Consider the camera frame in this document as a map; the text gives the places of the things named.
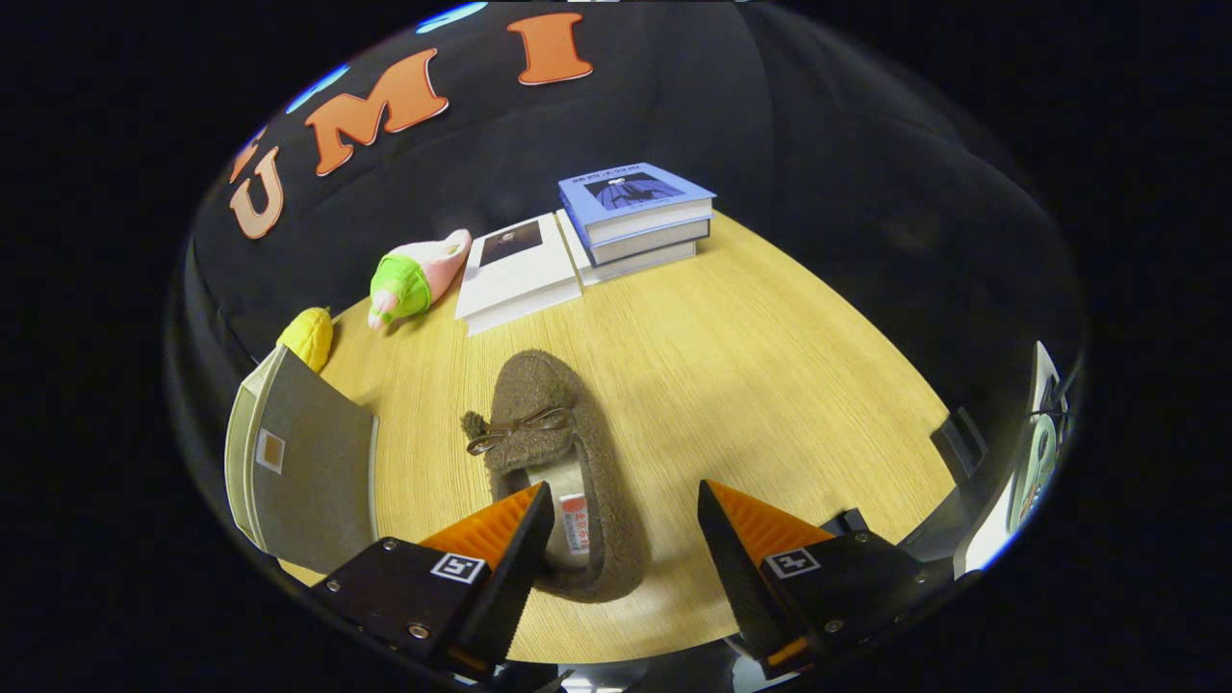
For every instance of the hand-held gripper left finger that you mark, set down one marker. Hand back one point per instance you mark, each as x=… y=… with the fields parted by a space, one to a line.
x=510 y=577

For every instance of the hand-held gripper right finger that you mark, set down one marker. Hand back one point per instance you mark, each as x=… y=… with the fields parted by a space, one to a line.
x=736 y=577

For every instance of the brown fuzzy slipper shoe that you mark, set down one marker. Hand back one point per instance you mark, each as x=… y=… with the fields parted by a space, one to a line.
x=539 y=385

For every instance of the grey fabric storage box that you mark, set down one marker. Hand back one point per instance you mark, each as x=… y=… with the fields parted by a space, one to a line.
x=318 y=462

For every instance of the dark grey block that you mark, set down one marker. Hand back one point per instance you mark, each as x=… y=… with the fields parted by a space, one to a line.
x=961 y=443

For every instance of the white book with dark portrait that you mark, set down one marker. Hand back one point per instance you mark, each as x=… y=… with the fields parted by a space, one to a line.
x=515 y=274

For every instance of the pink and green plush toy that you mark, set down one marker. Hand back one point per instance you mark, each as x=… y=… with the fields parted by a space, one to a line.
x=404 y=284

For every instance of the yellow plush toy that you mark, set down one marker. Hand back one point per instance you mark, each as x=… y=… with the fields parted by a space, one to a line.
x=306 y=337

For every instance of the plain white book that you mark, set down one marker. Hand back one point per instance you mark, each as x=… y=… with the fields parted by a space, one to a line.
x=645 y=268

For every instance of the blue-edged book with white pages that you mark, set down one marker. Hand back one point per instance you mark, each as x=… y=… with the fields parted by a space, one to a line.
x=654 y=245

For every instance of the blue cover book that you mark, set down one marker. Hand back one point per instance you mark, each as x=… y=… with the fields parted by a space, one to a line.
x=630 y=188

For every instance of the black backdrop cloth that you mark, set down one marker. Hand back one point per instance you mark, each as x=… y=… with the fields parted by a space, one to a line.
x=818 y=144

